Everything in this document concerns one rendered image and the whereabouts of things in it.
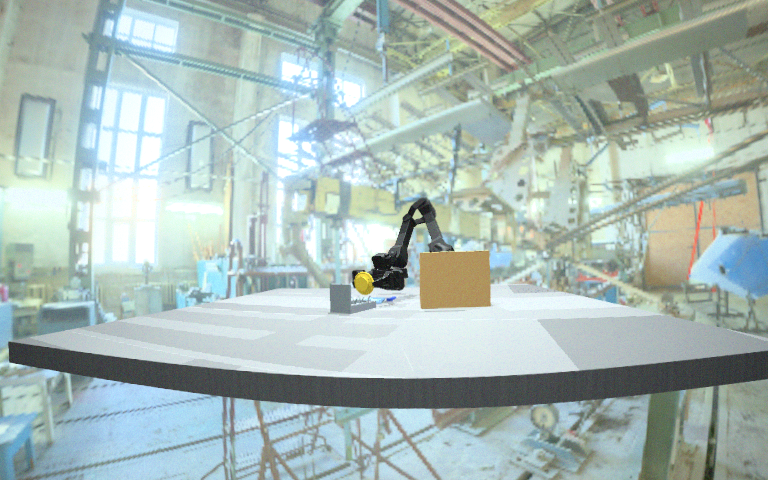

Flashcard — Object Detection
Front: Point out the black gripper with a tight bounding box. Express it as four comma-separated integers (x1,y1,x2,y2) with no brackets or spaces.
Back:
352,270,405,291

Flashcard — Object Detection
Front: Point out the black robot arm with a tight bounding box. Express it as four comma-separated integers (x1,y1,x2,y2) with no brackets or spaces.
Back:
367,197,455,279

